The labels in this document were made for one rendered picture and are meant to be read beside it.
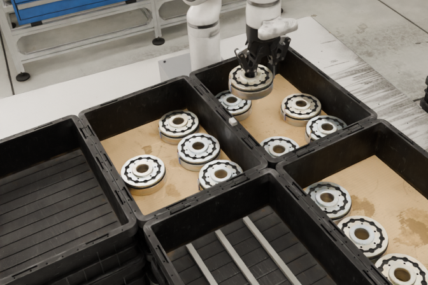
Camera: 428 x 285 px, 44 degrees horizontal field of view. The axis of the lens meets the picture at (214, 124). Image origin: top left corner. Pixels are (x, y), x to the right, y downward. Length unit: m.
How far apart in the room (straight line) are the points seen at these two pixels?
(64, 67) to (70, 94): 1.47
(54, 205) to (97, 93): 0.60
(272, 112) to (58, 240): 0.62
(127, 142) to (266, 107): 0.38
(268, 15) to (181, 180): 0.42
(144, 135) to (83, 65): 1.91
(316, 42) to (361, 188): 0.83
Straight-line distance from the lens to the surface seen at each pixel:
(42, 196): 1.28
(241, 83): 1.21
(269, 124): 1.37
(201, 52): 1.53
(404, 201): 1.22
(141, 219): 1.04
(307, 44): 1.93
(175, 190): 1.21
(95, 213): 1.21
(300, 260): 1.09
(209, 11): 1.50
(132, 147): 1.34
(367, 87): 1.74
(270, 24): 1.11
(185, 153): 1.25
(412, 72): 3.11
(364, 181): 1.24
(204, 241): 1.12
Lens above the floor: 1.72
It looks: 40 degrees down
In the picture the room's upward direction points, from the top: 4 degrees counter-clockwise
